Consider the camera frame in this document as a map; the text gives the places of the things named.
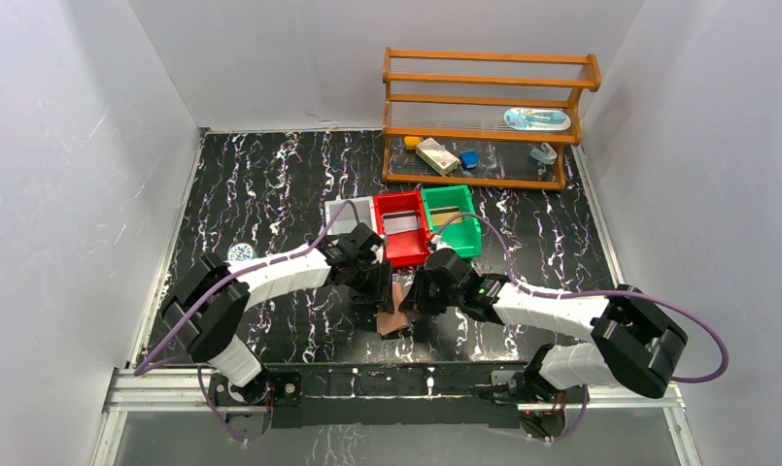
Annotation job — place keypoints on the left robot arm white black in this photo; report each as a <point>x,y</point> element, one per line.
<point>204,309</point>

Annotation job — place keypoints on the brown leather card holder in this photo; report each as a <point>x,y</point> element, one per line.
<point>389,324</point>

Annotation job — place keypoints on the green plastic bin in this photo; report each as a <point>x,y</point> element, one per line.
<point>463,234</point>

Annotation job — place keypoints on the gold card in green bin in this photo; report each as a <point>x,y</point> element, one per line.
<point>442,215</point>

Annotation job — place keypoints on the light blue tape dispenser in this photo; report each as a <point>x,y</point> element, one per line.
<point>544,153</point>

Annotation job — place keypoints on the small blue block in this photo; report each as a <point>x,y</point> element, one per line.
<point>469,159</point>

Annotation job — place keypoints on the white cardboard box on shelf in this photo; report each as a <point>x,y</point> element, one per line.
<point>437,157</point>

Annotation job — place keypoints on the blue patterned can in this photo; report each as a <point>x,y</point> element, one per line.
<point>240,252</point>

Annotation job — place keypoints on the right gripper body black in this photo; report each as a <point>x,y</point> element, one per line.
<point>435,299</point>

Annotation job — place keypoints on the small yellow block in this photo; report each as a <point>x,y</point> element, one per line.
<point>411,142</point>

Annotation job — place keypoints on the red plastic bin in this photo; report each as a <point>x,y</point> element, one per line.
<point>407,249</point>

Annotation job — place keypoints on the white card in red bin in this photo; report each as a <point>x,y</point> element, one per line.
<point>400,222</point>

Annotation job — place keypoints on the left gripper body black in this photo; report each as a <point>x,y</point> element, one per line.
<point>376,293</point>

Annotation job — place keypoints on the wooden orange shelf rack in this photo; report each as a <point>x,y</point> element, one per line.
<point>458,98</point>

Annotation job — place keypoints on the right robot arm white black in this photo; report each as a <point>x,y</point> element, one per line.
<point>622,339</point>

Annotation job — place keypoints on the black metal base frame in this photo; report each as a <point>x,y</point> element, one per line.
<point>490,394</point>

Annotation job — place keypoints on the teal packaged tool on shelf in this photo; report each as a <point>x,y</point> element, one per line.
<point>532,119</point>

